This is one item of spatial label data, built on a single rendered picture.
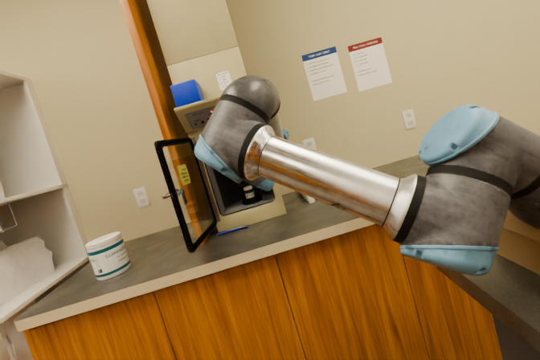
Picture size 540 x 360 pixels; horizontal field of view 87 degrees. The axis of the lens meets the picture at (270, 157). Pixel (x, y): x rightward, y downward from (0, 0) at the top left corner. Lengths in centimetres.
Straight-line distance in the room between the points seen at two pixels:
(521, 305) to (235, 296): 82
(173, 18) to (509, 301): 137
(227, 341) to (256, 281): 25
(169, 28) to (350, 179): 110
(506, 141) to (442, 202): 13
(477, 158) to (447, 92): 158
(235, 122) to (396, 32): 156
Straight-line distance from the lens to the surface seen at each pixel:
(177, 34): 138
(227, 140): 54
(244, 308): 117
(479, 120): 52
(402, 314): 131
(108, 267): 134
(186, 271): 109
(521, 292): 67
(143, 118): 181
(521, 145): 56
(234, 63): 131
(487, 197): 50
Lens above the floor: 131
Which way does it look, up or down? 5 degrees down
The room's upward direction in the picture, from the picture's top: 16 degrees counter-clockwise
